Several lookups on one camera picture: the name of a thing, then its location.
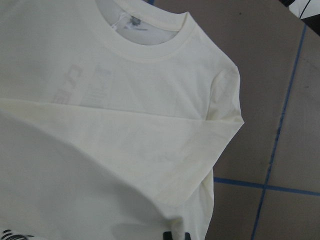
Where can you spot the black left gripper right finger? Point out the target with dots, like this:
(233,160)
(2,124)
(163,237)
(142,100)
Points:
(186,234)

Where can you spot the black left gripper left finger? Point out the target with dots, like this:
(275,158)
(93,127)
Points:
(169,234)

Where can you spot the cream long-sleeve shirt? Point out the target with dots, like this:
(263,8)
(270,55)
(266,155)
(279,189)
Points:
(113,114)

